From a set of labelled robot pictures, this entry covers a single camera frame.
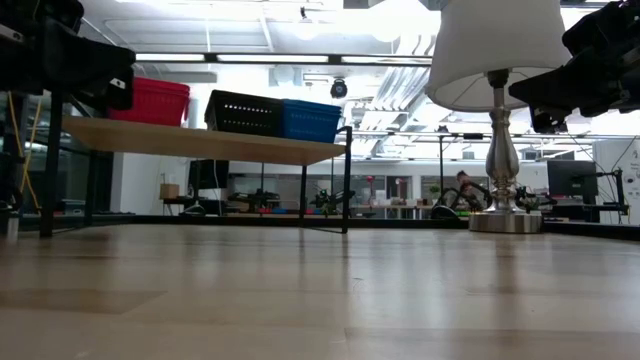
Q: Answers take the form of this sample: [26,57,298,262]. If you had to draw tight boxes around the yellow cable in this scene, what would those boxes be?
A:
[6,92,41,209]

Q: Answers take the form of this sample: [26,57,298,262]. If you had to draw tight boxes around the silver table lamp white shade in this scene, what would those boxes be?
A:
[425,0,572,235]

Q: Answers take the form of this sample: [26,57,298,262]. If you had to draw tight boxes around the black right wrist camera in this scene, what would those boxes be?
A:
[562,0,640,54]

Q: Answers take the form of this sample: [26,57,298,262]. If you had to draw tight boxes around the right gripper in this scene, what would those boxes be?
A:
[508,24,640,135]

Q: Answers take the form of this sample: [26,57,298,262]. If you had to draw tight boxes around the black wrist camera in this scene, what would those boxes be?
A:
[0,0,85,29]
[562,0,640,54]

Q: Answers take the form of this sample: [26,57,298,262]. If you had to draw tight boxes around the black vertical pole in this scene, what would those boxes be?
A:
[438,133,446,196]

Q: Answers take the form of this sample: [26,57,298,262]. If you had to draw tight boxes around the black computer monitor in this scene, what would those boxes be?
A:
[546,159,600,202]
[188,159,231,191]

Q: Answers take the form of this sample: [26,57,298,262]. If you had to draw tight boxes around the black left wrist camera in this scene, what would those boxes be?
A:
[0,0,85,29]

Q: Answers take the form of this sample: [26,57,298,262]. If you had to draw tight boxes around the black metal table frame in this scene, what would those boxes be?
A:
[19,213,640,242]

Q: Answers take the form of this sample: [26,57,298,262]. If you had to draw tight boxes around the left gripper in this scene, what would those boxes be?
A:
[0,20,137,113]

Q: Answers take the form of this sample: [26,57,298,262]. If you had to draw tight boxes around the wooden shelf black metal legs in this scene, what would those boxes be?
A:
[39,89,354,238]

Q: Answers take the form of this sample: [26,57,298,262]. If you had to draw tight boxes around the long ceiling light fixture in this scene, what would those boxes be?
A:
[134,51,434,67]

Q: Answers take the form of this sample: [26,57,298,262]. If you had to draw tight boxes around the white cup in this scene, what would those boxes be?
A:
[3,212,21,240]

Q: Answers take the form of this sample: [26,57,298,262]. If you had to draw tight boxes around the round pendant lamp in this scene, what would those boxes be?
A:
[292,5,322,40]

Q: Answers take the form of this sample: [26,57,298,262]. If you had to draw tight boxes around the white cabinet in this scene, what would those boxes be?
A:
[592,138,640,226]

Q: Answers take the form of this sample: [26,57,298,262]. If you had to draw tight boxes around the red plastic basket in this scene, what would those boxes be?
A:
[107,88,192,128]
[131,76,192,87]
[131,81,192,94]

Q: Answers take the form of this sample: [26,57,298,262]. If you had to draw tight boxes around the person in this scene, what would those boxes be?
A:
[455,169,494,211]

